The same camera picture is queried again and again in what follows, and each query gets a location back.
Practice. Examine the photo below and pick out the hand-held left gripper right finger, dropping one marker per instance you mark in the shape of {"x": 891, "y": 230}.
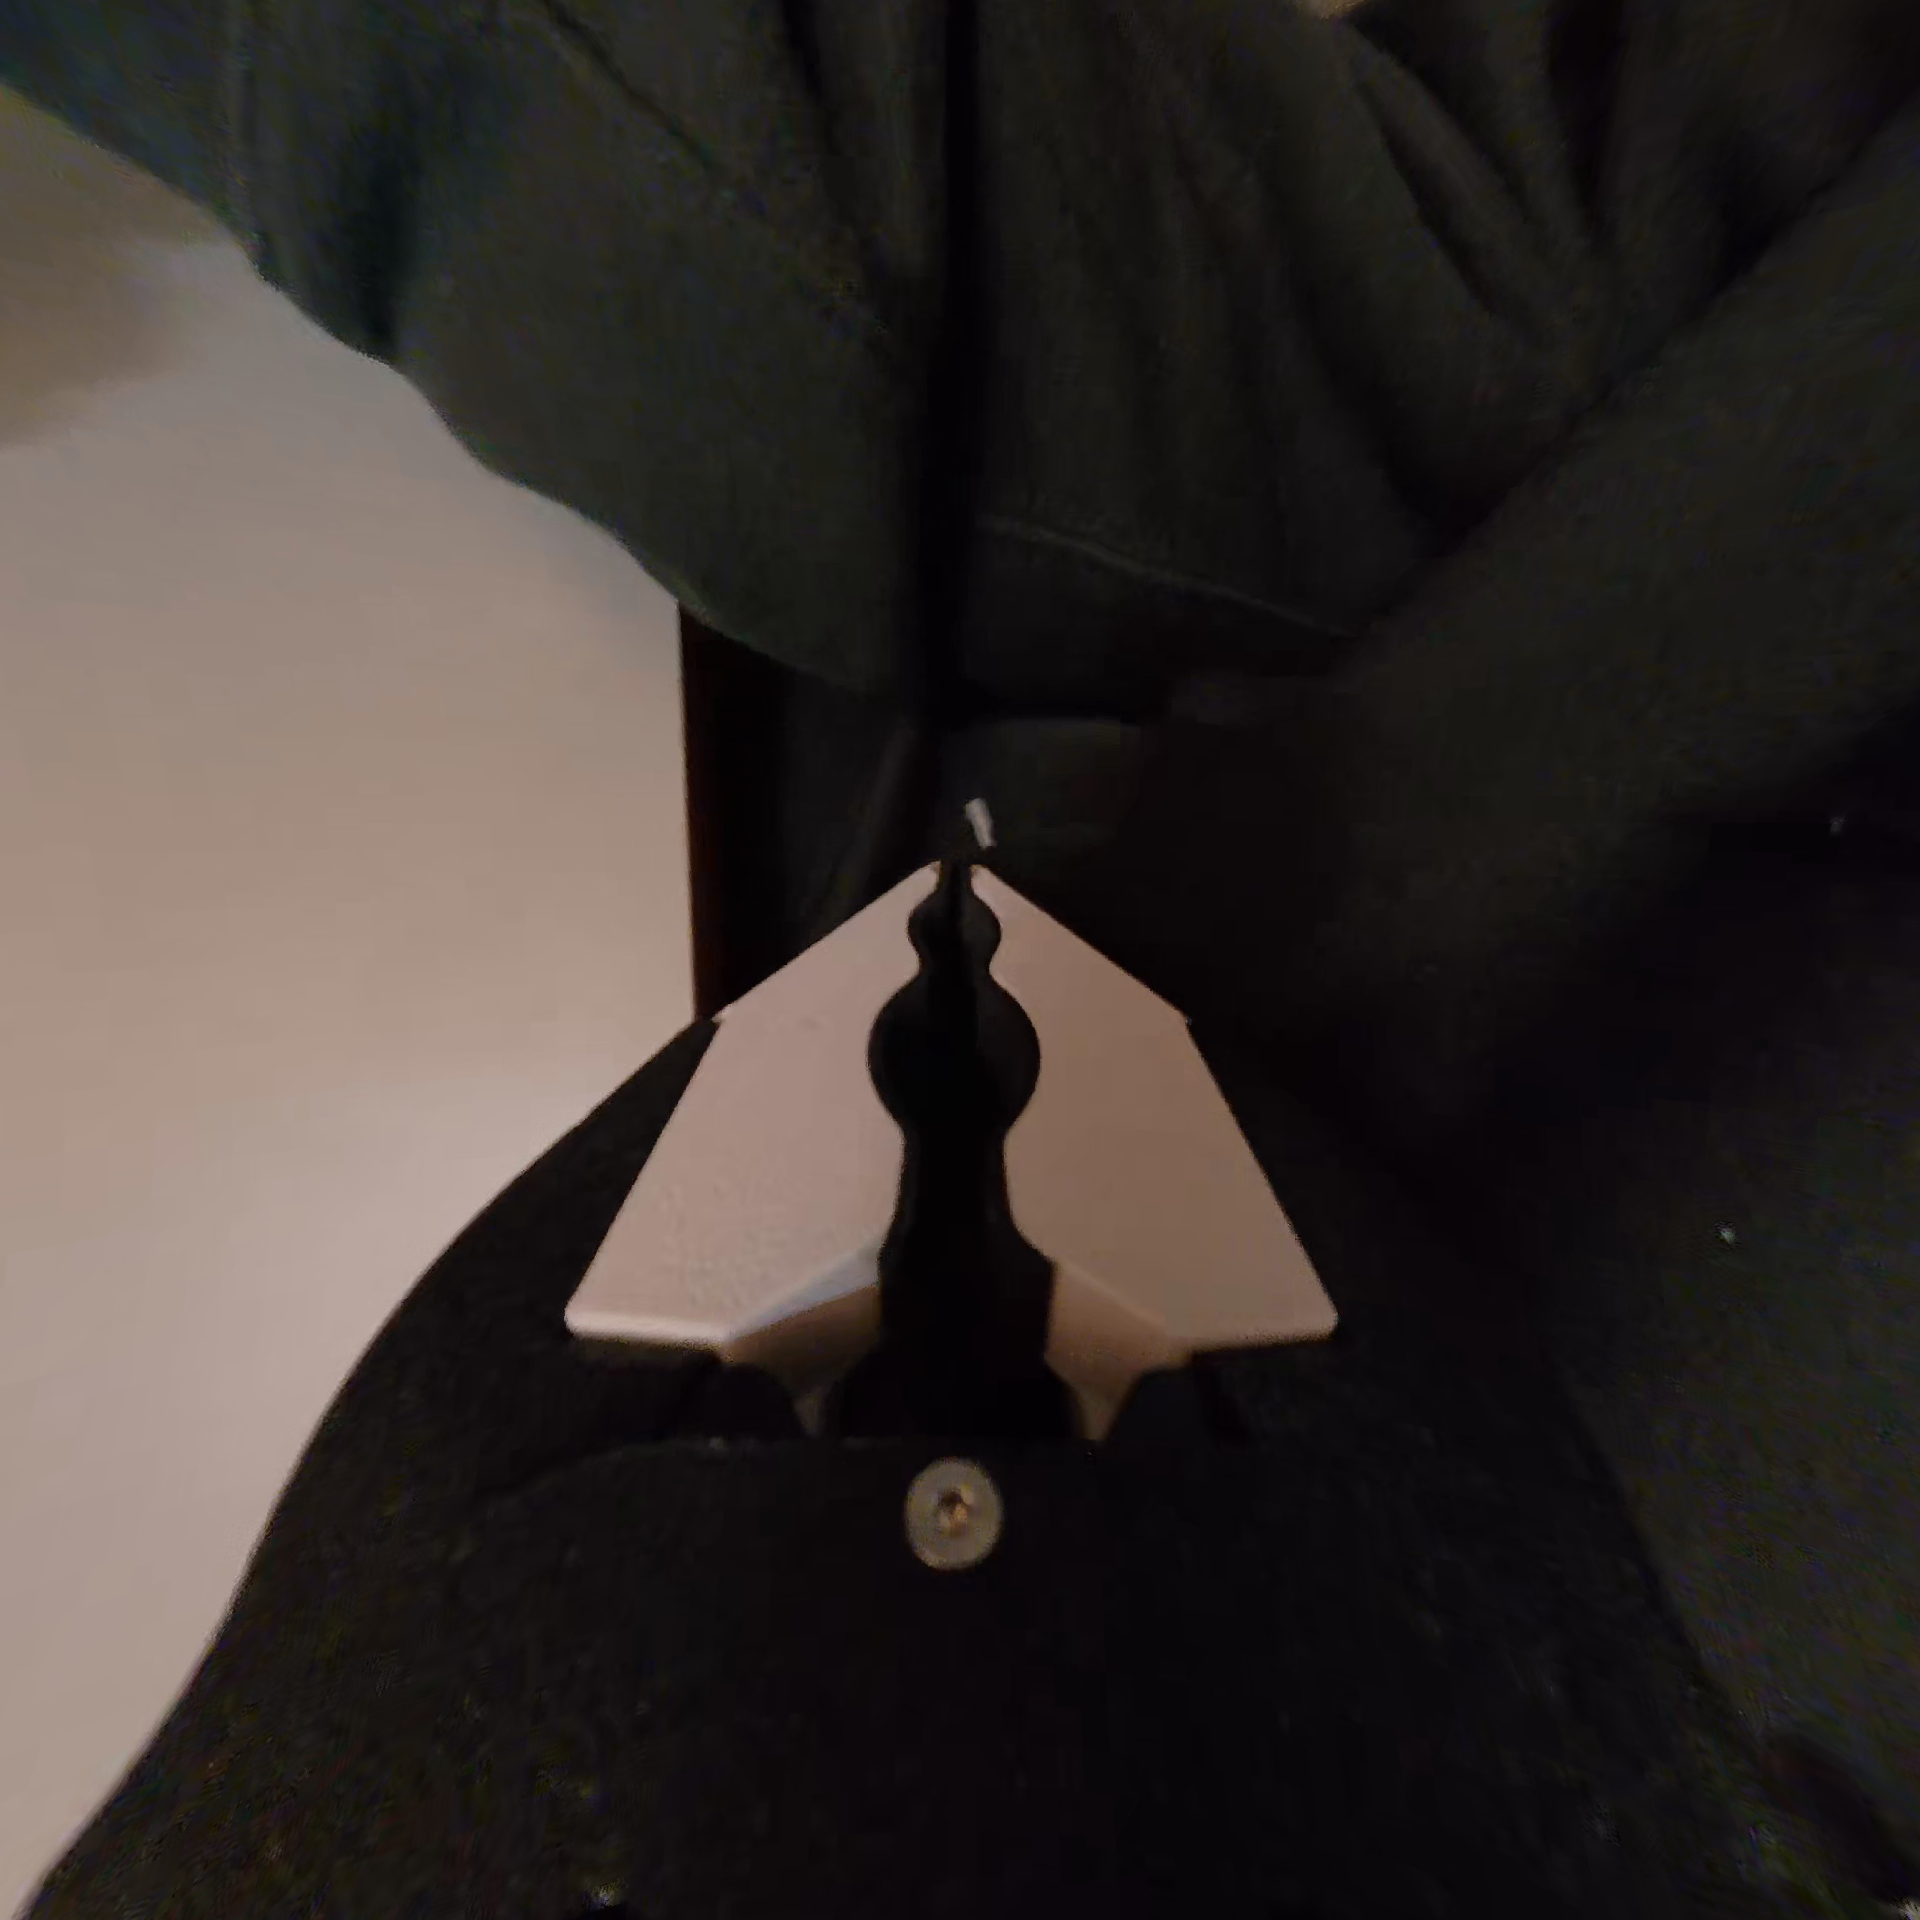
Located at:
{"x": 1171, "y": 1200}

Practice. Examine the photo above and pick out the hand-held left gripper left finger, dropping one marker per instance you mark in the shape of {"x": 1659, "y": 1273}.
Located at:
{"x": 734, "y": 1200}

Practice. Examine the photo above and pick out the small light grey pin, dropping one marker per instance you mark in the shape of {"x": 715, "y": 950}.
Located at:
{"x": 975, "y": 822}

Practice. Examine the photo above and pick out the dark pants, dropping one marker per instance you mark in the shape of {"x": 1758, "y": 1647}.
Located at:
{"x": 1650, "y": 1049}

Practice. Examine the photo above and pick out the black printed shirt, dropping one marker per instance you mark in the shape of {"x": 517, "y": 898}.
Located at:
{"x": 1049, "y": 301}

